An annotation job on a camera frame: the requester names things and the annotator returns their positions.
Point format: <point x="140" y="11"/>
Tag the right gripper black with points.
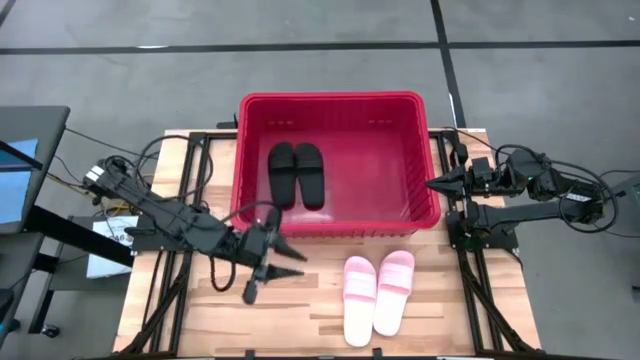
<point x="481" y="175"/>

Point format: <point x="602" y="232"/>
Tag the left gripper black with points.
<point x="252" y="245"/>

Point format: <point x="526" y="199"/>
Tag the black rubber slide sandal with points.
<point x="282" y="175"/>
<point x="311" y="180"/>

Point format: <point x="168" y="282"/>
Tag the pink rubber slide sandal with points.
<point x="390" y="305"/>
<point x="359" y="310"/>

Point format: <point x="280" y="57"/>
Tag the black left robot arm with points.
<point x="165" y="215"/>

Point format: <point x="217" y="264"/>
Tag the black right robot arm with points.
<point x="530" y="210"/>

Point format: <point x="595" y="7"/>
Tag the red plastic ribbed bin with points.
<point x="375" y="165"/>

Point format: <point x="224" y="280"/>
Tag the black table edge clamp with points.
<point x="249" y="353"/>
<point x="377" y="353"/>

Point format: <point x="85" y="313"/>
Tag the white printed paper box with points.
<point x="107" y="260"/>

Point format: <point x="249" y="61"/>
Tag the black caster wheel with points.
<point x="51" y="330"/>

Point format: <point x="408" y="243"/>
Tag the blue sheet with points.
<point x="15" y="190"/>

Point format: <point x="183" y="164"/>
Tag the grey desk top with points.
<point x="35" y="122"/>

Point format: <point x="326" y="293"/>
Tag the small black bracket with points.
<point x="229" y="123"/>

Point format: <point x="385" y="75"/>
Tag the black desk leg frame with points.
<point x="75" y="235"/>

